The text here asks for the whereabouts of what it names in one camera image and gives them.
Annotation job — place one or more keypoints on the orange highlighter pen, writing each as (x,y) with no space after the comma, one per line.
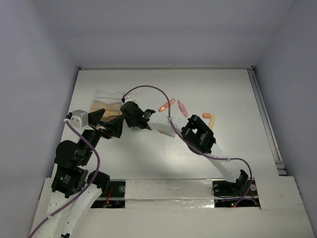
(166,105)

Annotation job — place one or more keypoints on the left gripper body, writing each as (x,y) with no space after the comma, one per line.
(99,128)

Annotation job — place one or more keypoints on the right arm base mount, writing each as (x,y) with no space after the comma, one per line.
(226,195)

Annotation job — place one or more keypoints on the orange eraser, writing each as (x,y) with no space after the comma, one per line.
(206,115)

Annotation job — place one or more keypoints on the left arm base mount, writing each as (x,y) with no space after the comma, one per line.
(114,198)

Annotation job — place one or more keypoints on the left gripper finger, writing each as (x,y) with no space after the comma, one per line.
(115,126)
(95,117)

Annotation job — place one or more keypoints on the clear plastic container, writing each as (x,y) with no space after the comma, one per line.
(108,97)

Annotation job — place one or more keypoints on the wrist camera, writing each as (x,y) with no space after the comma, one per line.
(128,98)
(78,118)

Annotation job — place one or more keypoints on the short pencil in tube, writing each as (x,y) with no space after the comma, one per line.
(167,133)

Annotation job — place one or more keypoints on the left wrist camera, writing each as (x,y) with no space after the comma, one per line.
(78,118)

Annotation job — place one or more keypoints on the yellow highlighter pen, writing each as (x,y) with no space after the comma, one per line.
(212,121)

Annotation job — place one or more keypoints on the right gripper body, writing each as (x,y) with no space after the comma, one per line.
(131,122)

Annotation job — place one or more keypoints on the pink highlighter pen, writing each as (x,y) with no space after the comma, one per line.
(182,109)

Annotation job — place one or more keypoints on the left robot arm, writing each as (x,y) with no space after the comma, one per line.
(74,189)

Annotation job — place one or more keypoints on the orange plastic container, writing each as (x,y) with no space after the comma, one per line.
(112,110)

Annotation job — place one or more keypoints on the silver foil strip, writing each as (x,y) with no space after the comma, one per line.
(168,194)

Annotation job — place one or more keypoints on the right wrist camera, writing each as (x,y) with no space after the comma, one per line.
(128,98)

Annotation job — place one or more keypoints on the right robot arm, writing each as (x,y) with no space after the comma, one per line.
(196,134)

